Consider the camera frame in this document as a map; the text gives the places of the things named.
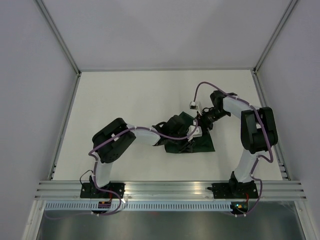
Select right aluminium frame post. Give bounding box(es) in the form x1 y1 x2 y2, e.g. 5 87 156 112
251 0 300 74

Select aluminium front rail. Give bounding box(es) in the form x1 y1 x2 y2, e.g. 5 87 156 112
34 180 307 202

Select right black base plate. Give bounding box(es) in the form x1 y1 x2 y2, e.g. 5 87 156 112
207 182 259 200

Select aluminium frame post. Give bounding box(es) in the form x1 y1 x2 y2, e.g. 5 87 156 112
33 0 81 76
251 0 300 74

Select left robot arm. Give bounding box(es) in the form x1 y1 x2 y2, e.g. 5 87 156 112
88 115 202 198

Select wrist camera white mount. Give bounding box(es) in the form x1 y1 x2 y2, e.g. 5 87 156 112
187 125 203 142
189 101 202 114

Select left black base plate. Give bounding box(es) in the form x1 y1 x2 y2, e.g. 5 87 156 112
80 182 125 199

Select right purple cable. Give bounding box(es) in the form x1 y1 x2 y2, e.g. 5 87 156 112
193 81 273 218

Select dark green cloth napkin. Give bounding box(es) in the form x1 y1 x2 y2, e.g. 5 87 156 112
161 111 215 154

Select left aluminium frame post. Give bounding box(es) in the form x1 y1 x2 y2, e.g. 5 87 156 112
33 0 81 76

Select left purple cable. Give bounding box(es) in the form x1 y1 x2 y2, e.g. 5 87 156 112
44 119 200 221

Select white slotted cable duct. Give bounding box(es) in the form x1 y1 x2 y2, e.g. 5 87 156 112
45 201 232 212

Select purple cable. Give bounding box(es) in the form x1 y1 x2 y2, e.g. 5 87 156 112
44 119 200 221
193 81 273 218

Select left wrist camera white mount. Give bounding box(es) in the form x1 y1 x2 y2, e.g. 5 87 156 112
187 125 203 142

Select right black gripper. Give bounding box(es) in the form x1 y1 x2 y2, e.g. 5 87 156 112
194 108 230 137

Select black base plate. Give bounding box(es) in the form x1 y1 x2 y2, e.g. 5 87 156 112
207 182 259 200
80 182 125 199

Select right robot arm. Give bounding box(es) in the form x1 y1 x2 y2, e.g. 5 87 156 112
196 90 278 199

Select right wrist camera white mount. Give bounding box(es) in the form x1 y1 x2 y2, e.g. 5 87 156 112
189 101 202 114

